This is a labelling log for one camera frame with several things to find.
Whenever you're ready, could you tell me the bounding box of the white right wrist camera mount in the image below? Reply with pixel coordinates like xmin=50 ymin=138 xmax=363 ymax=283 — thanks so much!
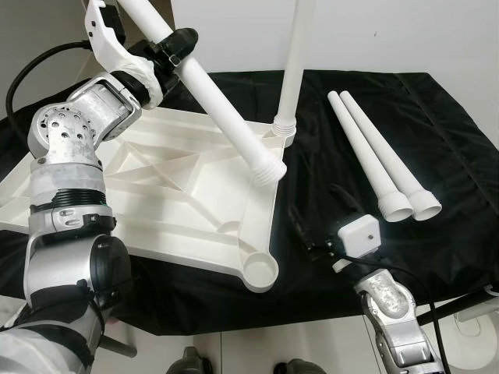
xmin=331 ymin=214 xmax=383 ymax=273

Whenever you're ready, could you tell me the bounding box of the black table cloth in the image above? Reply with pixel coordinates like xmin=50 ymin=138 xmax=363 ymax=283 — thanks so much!
xmin=0 ymin=69 xmax=499 ymax=336

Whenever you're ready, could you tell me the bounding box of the white tapered plastic table leg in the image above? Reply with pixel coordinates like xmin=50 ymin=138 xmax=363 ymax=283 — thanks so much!
xmin=326 ymin=91 xmax=414 ymax=223
xmin=339 ymin=90 xmax=443 ymax=222
xmin=273 ymin=0 xmax=317 ymax=149
xmin=117 ymin=0 xmax=288 ymax=188

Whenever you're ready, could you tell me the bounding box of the grey robot left foot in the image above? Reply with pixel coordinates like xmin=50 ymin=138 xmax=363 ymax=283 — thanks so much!
xmin=168 ymin=347 xmax=207 ymax=374

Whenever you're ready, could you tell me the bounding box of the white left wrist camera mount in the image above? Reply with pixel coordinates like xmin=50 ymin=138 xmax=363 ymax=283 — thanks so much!
xmin=84 ymin=0 xmax=168 ymax=106

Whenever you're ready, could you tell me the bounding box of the grey robot foot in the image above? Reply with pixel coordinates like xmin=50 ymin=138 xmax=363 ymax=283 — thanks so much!
xmin=168 ymin=347 xmax=207 ymax=374
xmin=273 ymin=358 xmax=317 ymax=374

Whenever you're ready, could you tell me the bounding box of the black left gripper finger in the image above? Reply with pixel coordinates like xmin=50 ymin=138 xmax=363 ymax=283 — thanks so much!
xmin=164 ymin=27 xmax=200 ymax=57

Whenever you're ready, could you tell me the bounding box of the white plastic ribbed table top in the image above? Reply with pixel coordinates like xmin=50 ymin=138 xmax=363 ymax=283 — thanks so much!
xmin=0 ymin=105 xmax=299 ymax=294

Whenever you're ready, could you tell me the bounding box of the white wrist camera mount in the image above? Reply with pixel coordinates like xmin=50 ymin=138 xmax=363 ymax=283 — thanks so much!
xmin=84 ymin=0 xmax=168 ymax=106
xmin=331 ymin=214 xmax=383 ymax=273

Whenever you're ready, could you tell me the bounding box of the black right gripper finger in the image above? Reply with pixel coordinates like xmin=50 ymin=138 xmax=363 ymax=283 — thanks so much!
xmin=287 ymin=204 xmax=317 ymax=254
xmin=329 ymin=184 xmax=366 ymax=227

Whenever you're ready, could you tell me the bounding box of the black metal frame bar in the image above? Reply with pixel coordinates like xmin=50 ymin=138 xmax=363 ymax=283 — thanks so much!
xmin=417 ymin=282 xmax=499 ymax=328
xmin=97 ymin=333 xmax=140 ymax=359

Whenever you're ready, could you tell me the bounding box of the grey robot right foot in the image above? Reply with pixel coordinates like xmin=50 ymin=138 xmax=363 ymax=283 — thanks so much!
xmin=273 ymin=358 xmax=317 ymax=374

